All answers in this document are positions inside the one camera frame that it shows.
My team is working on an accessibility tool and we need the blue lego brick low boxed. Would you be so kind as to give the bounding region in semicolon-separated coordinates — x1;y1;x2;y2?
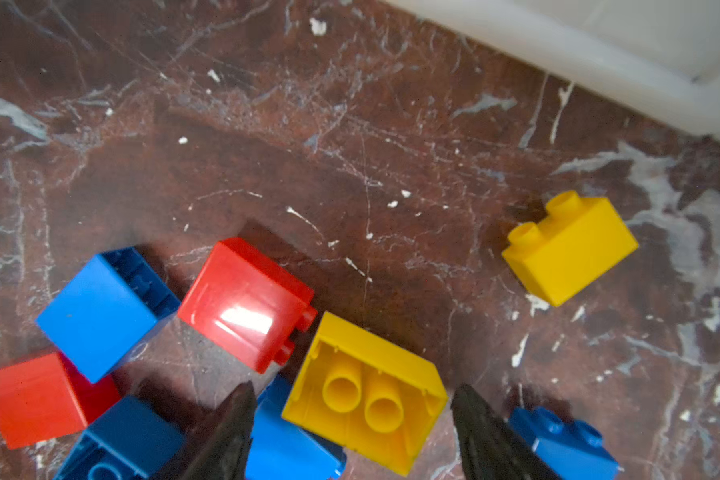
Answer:
55;396;184;479

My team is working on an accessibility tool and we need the blue lego brick left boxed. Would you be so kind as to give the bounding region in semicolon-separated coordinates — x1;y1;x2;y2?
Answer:
36;247;180;383

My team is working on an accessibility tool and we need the blue lego brick centre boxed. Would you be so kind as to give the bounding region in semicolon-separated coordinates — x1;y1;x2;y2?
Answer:
245;374;347;480

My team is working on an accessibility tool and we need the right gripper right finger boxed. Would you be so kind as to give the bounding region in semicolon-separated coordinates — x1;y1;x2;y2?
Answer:
451;384;560;480

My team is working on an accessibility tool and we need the small yellow lego brick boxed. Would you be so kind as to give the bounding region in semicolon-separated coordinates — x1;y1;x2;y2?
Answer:
502;191;638;307

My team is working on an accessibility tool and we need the red lego brick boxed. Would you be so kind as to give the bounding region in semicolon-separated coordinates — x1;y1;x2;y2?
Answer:
0;352;121;449
177;237;317;374

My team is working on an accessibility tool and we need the right white bin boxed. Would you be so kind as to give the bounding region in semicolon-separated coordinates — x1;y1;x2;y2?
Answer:
394;1;720;141

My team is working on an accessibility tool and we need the red lego brick left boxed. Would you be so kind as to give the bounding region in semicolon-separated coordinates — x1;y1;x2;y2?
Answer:
0;352;121;449

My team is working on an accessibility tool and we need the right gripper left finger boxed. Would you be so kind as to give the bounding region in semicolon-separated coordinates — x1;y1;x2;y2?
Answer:
152;381;257;479

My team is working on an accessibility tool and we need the blue lego brick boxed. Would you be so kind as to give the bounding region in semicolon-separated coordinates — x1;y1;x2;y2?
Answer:
509;407;619;480
245;374;347;480
36;247;180;383

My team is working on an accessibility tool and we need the red lego brick centre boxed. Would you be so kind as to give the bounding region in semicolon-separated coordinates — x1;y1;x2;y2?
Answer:
177;237;317;374

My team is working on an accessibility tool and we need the blue lego brick right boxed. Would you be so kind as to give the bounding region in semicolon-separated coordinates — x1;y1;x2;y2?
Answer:
509;407;619;480

